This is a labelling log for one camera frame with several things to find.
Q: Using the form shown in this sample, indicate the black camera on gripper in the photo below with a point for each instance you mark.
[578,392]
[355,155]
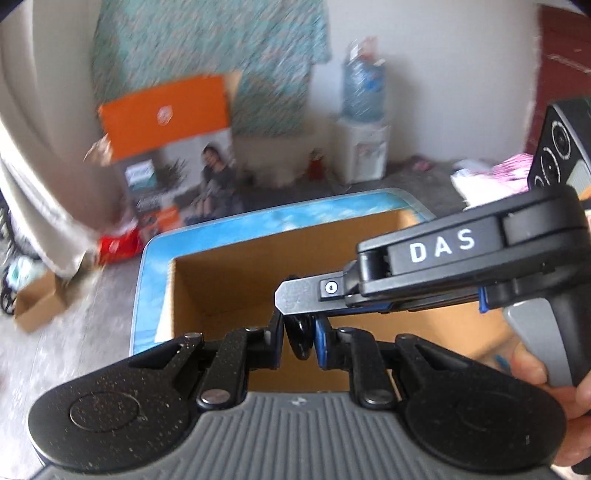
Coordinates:
[562,155]

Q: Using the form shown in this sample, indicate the dark red door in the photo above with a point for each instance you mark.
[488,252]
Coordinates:
[564,63]

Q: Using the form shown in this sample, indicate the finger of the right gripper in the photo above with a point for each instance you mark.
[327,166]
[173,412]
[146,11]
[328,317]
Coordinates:
[304,297]
[439,300]

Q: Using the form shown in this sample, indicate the pink white checkered cloth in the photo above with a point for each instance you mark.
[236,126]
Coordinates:
[514,170]

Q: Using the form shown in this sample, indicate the brown cardboard box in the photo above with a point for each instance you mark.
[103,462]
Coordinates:
[226,288]

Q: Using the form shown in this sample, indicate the beige curtain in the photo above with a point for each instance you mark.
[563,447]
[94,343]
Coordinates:
[62,203]

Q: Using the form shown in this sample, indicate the orange Philips product box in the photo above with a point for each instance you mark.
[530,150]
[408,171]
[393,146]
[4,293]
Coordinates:
[171,145]

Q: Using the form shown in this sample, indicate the red bag on floor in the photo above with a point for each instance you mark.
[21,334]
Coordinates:
[113,249]

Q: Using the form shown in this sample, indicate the person's right hand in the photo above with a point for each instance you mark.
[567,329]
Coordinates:
[575,401]

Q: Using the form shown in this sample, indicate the blue water jug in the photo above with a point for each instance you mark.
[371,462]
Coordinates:
[365,78]

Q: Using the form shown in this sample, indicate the floral teal hanging cloth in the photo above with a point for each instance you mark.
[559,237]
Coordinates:
[273,44]

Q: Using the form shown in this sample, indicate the red thermos bottle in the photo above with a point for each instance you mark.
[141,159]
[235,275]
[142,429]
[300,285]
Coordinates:
[316,167]

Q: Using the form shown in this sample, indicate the small cardboard box on floor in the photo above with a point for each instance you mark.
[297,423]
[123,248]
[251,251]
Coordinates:
[39,302]

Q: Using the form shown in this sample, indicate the black round item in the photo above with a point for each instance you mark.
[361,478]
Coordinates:
[300,331]

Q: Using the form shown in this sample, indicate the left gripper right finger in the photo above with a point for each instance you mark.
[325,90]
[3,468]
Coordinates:
[356,352]

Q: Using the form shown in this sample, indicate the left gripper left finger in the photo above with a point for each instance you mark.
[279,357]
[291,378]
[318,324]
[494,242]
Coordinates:
[226,379]

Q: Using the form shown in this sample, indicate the white bedding pile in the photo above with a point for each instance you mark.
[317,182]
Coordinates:
[474,181]

